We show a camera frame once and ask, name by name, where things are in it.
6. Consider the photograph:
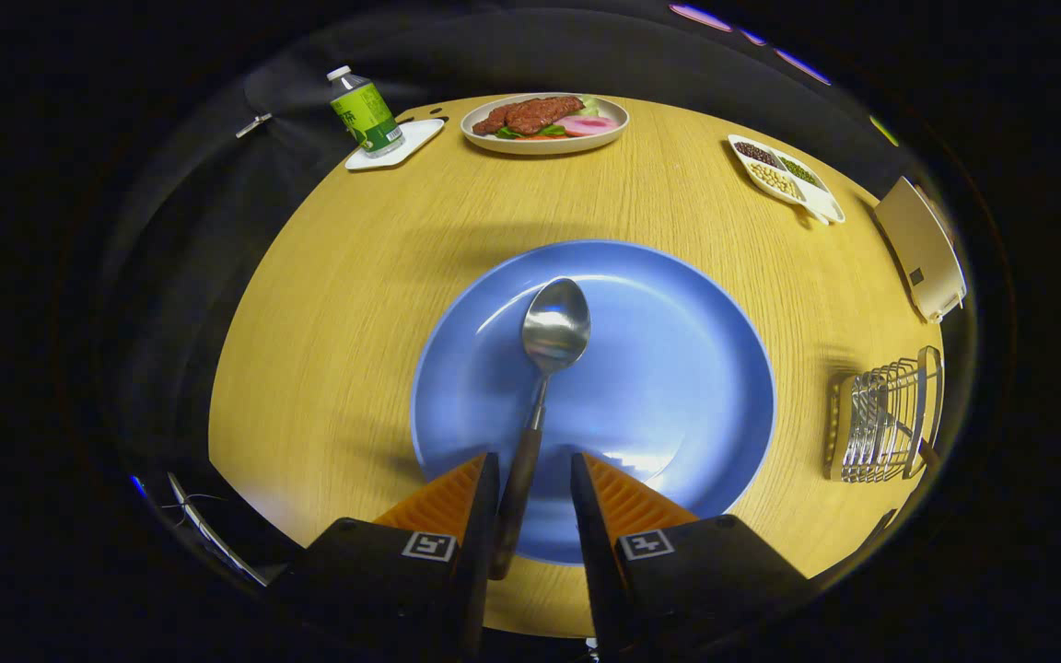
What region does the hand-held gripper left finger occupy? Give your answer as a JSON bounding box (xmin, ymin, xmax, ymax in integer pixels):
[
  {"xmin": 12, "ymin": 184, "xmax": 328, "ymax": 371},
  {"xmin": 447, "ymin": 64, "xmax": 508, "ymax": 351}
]
[{"xmin": 273, "ymin": 451, "xmax": 502, "ymax": 662}]

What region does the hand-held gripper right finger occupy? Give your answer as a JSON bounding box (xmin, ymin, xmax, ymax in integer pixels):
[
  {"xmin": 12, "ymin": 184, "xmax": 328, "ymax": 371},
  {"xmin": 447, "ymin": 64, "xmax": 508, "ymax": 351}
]
[{"xmin": 570, "ymin": 451, "xmax": 817, "ymax": 659}]

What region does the wooden handle metal spoon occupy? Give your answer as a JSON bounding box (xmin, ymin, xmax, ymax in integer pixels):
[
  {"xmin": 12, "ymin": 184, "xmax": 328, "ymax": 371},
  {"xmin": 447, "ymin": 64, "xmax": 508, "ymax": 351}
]
[{"xmin": 491, "ymin": 277, "xmax": 592, "ymax": 581}]

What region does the blue plate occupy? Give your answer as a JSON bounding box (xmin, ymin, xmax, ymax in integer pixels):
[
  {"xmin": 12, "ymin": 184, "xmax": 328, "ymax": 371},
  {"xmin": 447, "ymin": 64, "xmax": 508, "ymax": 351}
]
[{"xmin": 411, "ymin": 239, "xmax": 776, "ymax": 565}]

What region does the thin grey panel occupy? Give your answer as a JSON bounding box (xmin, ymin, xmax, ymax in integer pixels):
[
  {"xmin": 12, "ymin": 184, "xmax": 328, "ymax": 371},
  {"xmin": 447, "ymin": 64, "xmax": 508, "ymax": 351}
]
[{"xmin": 167, "ymin": 472, "xmax": 270, "ymax": 588}]

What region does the beige plate with food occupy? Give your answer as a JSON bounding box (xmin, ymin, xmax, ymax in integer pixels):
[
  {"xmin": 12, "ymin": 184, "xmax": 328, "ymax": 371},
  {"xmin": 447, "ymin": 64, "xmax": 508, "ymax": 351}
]
[{"xmin": 460, "ymin": 92, "xmax": 630, "ymax": 156}]

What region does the pile of yellow soybeans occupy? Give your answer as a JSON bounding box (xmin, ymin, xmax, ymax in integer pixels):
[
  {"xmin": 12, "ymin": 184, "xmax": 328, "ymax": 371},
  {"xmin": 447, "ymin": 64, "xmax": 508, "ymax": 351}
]
[{"xmin": 750, "ymin": 164, "xmax": 803, "ymax": 199}]

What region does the white divided dish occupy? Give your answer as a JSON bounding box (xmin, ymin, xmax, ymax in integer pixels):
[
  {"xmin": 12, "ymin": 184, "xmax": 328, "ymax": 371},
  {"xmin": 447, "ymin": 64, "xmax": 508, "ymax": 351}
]
[{"xmin": 729, "ymin": 134, "xmax": 846, "ymax": 227}]

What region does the white square coaster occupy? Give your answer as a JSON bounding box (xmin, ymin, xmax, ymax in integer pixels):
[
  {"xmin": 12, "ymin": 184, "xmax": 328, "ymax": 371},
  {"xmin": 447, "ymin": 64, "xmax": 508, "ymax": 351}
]
[{"xmin": 344, "ymin": 118, "xmax": 446, "ymax": 172}]

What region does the pink ham slice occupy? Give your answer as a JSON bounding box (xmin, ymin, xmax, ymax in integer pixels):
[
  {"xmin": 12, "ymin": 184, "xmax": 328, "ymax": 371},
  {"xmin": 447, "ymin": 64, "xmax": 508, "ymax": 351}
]
[{"xmin": 553, "ymin": 114, "xmax": 621, "ymax": 137}]

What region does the brown meat steak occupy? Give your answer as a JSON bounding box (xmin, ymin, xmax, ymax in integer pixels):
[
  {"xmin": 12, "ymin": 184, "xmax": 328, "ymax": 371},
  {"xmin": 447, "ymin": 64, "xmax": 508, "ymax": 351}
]
[{"xmin": 472, "ymin": 96, "xmax": 585, "ymax": 136}]

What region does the white toaster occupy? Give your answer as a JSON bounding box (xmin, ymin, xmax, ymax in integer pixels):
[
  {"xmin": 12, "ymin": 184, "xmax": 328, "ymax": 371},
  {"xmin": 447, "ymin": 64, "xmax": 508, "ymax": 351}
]
[{"xmin": 871, "ymin": 177, "xmax": 969, "ymax": 323}]

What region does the green label plastic bottle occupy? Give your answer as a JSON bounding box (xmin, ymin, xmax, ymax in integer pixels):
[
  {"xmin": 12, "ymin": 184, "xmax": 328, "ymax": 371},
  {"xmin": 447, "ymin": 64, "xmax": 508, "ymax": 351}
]
[{"xmin": 327, "ymin": 64, "xmax": 405, "ymax": 157}]

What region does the black backdrop cloth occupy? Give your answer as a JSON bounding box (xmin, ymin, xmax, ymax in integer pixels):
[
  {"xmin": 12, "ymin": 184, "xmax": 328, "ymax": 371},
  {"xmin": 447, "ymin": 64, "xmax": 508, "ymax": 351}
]
[{"xmin": 98, "ymin": 5, "xmax": 974, "ymax": 563}]

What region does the metal wire basket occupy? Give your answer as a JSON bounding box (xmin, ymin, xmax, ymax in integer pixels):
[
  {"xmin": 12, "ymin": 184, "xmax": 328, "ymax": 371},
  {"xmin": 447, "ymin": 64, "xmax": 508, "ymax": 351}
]
[{"xmin": 827, "ymin": 345, "xmax": 944, "ymax": 484}]

